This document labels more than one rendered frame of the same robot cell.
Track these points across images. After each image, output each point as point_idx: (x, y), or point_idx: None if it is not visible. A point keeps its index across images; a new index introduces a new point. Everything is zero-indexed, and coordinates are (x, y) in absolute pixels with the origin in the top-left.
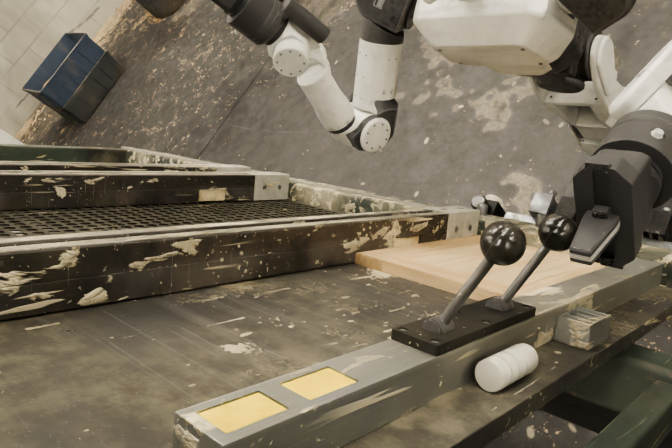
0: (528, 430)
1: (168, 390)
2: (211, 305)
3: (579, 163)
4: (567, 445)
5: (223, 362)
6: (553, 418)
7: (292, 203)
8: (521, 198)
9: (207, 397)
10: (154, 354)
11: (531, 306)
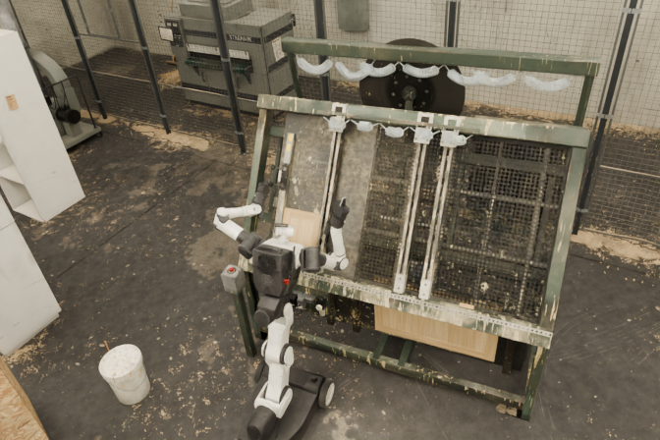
0: (343, 331)
1: (306, 143)
2: (323, 168)
3: (305, 413)
4: (329, 328)
5: (307, 153)
6: (333, 335)
7: (390, 285)
8: (343, 428)
9: (302, 145)
10: (314, 148)
11: (279, 189)
